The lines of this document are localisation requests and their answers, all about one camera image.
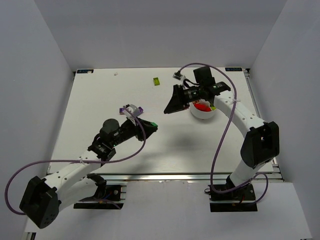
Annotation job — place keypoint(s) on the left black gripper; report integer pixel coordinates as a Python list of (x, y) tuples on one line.
[(139, 128)]

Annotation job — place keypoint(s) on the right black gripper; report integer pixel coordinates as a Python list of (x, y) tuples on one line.
[(180, 97)]

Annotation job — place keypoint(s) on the green lego brick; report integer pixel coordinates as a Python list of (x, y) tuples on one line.
[(154, 124)]

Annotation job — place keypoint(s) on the yellow-green lego brick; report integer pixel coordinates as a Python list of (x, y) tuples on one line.
[(156, 81)]

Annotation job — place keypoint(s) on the red lego brick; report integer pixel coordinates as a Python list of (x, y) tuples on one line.
[(202, 107)]

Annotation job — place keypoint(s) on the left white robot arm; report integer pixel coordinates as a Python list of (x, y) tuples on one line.
[(45, 197)]

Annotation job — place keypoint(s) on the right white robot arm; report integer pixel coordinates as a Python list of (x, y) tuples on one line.
[(261, 141)]

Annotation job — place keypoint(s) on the purple lego brick upside down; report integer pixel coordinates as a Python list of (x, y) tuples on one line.
[(141, 110)]

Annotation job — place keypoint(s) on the white divided round container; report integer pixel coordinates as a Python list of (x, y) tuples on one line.
[(202, 115)]

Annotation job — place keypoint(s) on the blue label right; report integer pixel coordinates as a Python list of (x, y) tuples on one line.
[(233, 69)]

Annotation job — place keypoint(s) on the blue label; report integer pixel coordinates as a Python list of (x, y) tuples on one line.
[(233, 69), (84, 71)]

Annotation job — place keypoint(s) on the blue label left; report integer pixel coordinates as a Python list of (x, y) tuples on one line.
[(84, 71)]

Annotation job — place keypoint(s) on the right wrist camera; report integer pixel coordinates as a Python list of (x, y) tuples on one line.
[(180, 77)]

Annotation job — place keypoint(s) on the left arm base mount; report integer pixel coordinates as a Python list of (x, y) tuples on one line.
[(111, 197)]

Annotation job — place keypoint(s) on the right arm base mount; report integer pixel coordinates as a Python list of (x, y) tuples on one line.
[(241, 200)]

